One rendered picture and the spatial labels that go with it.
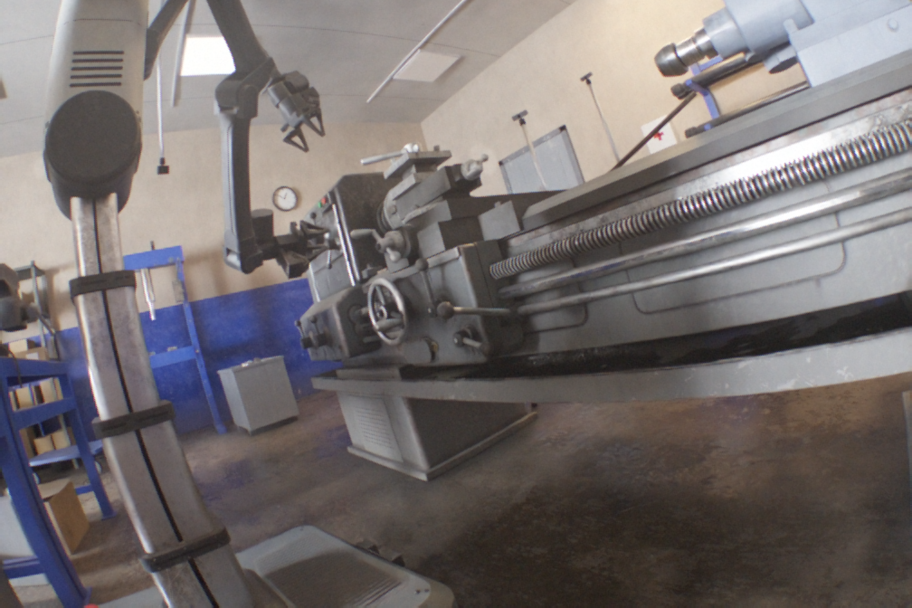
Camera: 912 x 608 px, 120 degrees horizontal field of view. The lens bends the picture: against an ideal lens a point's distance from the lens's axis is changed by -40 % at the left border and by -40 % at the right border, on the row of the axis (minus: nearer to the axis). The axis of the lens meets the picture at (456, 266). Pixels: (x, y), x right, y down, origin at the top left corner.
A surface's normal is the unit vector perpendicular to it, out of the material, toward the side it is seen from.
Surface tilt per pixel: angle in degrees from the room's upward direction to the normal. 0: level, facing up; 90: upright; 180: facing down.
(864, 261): 90
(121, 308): 90
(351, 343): 90
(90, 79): 100
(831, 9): 66
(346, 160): 90
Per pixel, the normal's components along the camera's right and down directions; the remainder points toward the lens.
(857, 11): -0.80, -0.30
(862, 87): -0.76, 0.18
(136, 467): 0.69, -0.24
